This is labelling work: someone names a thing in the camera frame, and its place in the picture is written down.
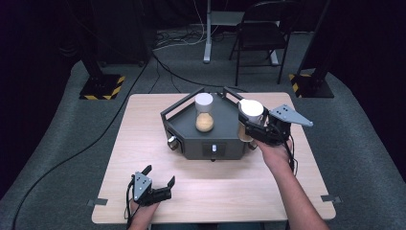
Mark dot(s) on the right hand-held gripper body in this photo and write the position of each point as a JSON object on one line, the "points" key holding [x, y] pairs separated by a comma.
{"points": [[282, 118]]}

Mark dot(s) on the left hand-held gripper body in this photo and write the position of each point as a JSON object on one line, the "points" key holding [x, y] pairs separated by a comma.
{"points": [[142, 188]]}

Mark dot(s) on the sand hourglass with white caps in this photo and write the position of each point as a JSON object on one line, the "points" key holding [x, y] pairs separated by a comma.
{"points": [[252, 108], [204, 123]]}

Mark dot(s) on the dark grey hexagonal drawer rack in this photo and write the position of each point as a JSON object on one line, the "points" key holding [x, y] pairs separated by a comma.
{"points": [[223, 123]]}

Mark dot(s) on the person's left hand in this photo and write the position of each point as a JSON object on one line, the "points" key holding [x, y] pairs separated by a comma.
{"points": [[143, 212]]}

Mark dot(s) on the person's right hand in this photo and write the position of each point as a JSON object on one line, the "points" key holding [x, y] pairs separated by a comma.
{"points": [[276, 156]]}

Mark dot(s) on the black drawer with white tab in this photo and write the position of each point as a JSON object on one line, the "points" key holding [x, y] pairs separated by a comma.
{"points": [[172, 141], [214, 149]]}

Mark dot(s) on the black stand with striped base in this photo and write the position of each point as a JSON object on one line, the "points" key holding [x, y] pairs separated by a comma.
{"points": [[314, 86], [102, 87]]}

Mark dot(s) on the grey tape piece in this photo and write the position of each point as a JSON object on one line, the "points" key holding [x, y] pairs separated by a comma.
{"points": [[330, 198], [97, 202]]}

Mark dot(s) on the black folding chair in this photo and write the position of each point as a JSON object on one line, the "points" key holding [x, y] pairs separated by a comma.
{"points": [[260, 33]]}

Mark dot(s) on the white metal desk frame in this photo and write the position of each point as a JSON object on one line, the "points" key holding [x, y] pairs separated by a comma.
{"points": [[207, 38]]}

